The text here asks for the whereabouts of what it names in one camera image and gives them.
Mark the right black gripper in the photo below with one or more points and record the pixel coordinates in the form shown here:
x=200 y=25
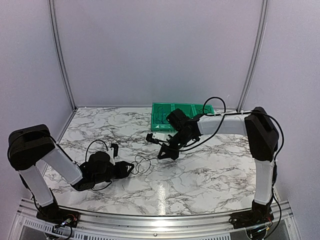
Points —
x=170 y=153

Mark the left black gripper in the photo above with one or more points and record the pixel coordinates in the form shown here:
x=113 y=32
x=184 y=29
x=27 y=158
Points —
x=122 y=168

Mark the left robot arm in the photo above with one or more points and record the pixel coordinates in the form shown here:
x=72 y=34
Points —
x=30 y=145

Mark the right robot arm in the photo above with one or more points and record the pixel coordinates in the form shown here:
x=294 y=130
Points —
x=263 y=133

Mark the left green storage bin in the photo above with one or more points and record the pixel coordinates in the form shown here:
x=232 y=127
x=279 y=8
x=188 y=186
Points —
x=159 y=114

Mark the green storage bin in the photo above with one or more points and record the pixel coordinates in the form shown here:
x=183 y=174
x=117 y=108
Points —
x=159 y=114
x=187 y=108
x=200 y=109

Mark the middle green storage bin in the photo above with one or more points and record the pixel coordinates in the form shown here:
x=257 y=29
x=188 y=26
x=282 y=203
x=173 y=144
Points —
x=187 y=108

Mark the right green storage bin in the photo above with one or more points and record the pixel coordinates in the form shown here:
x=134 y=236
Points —
x=200 y=109

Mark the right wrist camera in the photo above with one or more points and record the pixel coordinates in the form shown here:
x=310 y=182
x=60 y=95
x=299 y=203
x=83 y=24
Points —
x=156 y=137

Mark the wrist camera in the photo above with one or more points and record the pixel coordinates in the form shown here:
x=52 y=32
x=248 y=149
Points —
x=113 y=153
x=156 y=137

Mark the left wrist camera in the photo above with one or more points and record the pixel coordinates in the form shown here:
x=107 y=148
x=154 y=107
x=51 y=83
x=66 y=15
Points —
x=113 y=153

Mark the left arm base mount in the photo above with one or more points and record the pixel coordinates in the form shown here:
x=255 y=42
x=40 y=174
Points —
x=63 y=218

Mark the front aluminium rail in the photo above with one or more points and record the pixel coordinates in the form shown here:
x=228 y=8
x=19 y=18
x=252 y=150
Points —
x=104 y=226

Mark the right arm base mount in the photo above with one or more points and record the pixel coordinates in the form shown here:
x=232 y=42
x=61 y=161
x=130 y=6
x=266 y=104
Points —
x=250 y=218

